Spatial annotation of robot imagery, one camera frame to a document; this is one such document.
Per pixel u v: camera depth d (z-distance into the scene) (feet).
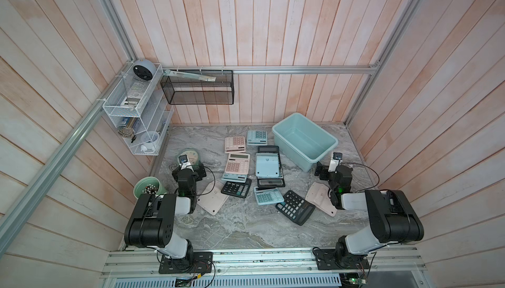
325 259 2.40
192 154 3.41
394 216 1.54
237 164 3.22
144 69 2.62
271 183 3.03
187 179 2.27
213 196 2.92
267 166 3.21
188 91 3.49
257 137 3.66
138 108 2.27
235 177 3.03
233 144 3.53
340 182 2.36
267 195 2.82
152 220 1.51
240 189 2.88
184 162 2.58
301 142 3.70
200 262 2.40
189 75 2.98
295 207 2.81
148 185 2.48
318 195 2.89
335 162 2.68
